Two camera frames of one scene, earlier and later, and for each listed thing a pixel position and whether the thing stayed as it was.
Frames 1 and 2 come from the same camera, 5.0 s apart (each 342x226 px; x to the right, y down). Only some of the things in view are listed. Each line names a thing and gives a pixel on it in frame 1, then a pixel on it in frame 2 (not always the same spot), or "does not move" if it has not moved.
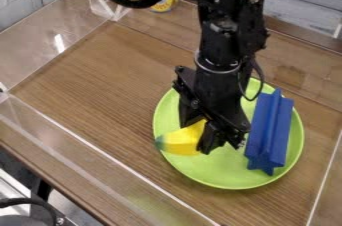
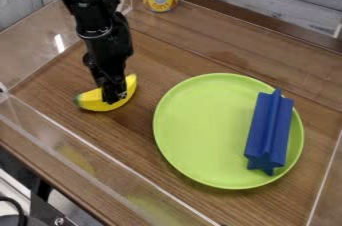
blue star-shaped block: x=270 y=133 does not move
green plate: x=224 y=168 does not move
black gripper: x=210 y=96 -> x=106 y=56
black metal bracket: x=41 y=214 does not move
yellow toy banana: x=182 y=141 -> x=91 y=98
